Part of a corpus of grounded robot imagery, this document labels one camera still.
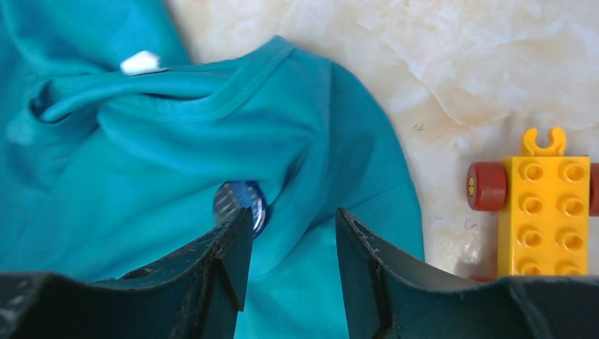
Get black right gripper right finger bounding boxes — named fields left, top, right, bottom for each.
left=336, top=208, right=598, bottom=338

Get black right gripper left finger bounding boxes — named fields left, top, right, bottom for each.
left=1, top=208, right=253, bottom=338

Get teal garment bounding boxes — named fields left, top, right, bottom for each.
left=1, top=1, right=424, bottom=338

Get white garment tag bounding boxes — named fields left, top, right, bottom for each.
left=119, top=50, right=167, bottom=76

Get yellow toy car red wheels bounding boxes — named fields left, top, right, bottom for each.
left=465, top=127, right=598, bottom=277

